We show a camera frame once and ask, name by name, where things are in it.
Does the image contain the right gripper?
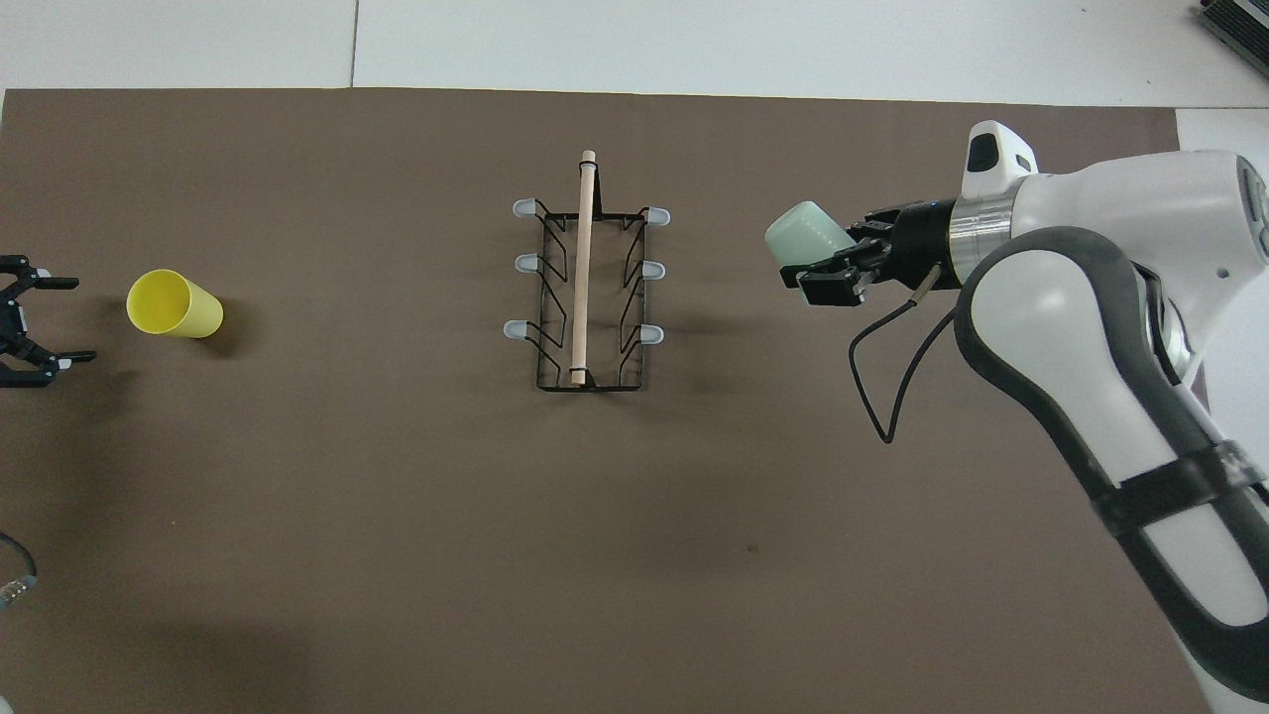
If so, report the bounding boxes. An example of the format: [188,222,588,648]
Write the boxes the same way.
[781,201,961,307]

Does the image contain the pale green plastic cup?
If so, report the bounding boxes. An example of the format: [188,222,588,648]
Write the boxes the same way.
[764,201,858,272]

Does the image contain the yellow plastic cup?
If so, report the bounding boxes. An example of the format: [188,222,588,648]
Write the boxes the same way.
[126,269,225,340]

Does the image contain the grey ribbed device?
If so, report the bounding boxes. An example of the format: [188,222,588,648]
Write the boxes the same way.
[1194,0,1269,52]

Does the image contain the black cable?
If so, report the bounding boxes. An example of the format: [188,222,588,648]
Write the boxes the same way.
[849,265,959,445]
[0,533,40,610]

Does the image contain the black wire cup rack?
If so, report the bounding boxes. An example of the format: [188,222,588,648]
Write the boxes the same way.
[504,150,672,394]

